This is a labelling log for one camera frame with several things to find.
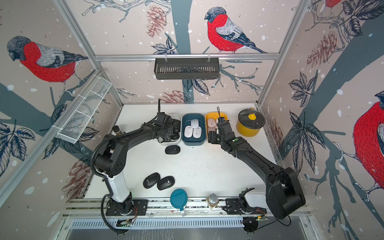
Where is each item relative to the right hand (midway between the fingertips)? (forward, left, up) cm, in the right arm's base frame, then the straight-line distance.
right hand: (213, 132), depth 87 cm
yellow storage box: (+21, -2, -8) cm, 22 cm away
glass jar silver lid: (-36, +1, -2) cm, 36 cm away
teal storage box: (+18, +18, -9) cm, 28 cm away
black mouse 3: (-26, +27, -11) cm, 39 cm away
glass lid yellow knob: (+12, -25, 0) cm, 28 cm away
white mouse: (+14, +12, -9) cm, 21 cm away
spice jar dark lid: (+3, +63, -3) cm, 63 cm away
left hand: (+8, +29, -5) cm, 30 cm away
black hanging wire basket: (+46, +19, +15) cm, 52 cm away
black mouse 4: (+10, +25, -7) cm, 28 cm away
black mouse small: (+3, +25, -10) cm, 27 cm away
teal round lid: (-35, +17, -6) cm, 39 cm away
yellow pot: (+5, -21, -5) cm, 22 cm away
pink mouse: (+14, 0, -8) cm, 16 cm away
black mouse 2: (-25, +35, -11) cm, 44 cm away
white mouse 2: (+7, +10, -11) cm, 16 cm away
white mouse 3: (+7, +17, -10) cm, 21 cm away
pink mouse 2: (+10, 0, -9) cm, 13 cm away
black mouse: (-7, +25, -11) cm, 28 cm away
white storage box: (-3, +24, -7) cm, 25 cm away
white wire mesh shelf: (-2, +77, +10) cm, 78 cm away
